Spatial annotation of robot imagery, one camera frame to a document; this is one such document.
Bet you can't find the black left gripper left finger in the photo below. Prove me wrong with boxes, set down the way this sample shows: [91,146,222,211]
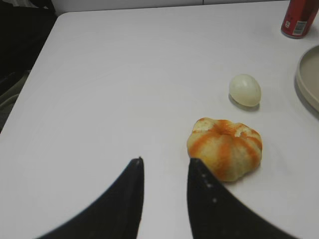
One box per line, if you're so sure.
[42,157,145,239]

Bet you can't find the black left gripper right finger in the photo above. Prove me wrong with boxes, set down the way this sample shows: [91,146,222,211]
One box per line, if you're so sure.
[187,158,292,239]

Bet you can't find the beige round plate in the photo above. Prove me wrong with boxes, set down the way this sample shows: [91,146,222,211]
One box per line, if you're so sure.
[296,45,319,112]

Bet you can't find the orange striped bread bun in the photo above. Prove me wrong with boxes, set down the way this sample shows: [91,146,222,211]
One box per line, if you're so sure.
[186,118,263,182]

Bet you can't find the white egg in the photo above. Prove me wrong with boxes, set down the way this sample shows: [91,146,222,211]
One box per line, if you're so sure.
[229,74,262,107]

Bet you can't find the red soda can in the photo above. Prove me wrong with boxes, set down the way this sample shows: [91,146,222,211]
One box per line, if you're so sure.
[281,0,319,39]

